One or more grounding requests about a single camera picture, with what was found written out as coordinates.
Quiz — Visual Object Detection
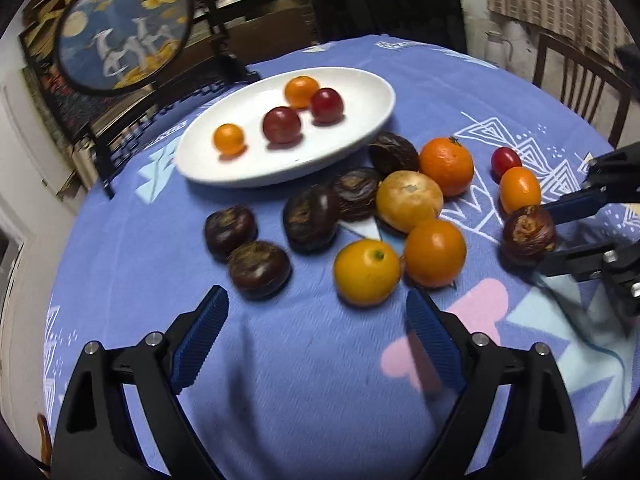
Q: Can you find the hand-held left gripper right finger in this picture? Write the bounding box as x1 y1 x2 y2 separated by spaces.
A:
405 287 583 480

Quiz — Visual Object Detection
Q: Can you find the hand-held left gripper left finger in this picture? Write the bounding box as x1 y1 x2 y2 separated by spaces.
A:
50 285 231 480

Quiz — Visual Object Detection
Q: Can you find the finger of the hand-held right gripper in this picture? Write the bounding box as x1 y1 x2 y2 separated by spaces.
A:
542 141 640 226
537 240 640 318

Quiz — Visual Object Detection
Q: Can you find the dark brown water chestnut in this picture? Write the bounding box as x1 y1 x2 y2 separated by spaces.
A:
369 131 421 176
501 205 557 267
204 205 258 262
332 167 383 222
282 185 341 253
228 241 292 301

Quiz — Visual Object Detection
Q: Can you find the yellow-orange tangerine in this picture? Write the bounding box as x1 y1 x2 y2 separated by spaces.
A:
333 239 402 307

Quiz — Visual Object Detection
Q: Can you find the white oval plate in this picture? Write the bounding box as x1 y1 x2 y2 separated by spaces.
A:
175 66 397 189

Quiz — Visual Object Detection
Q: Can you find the orange cherry tomato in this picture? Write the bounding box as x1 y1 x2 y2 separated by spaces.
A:
499 166 542 216
212 123 247 156
284 75 321 110

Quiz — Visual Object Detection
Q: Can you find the small orange tangerine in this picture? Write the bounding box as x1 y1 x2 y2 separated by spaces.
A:
403 218 467 288
419 136 475 197

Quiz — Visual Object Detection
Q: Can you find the pale orange tangerine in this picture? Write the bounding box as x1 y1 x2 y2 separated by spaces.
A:
376 170 445 233

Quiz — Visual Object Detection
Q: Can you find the wooden chair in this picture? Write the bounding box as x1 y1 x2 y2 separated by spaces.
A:
532 32 633 148

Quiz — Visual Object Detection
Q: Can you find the dark red cherry tomato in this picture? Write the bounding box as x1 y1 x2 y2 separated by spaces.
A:
262 106 302 144

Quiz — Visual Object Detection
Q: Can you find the black chair back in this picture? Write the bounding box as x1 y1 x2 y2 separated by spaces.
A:
310 0 468 56

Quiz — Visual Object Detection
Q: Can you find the brown cardboard sheet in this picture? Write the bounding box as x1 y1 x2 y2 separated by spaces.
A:
220 7 321 61

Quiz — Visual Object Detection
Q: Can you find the round deer painting table screen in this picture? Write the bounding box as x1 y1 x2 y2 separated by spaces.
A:
20 0 261 201

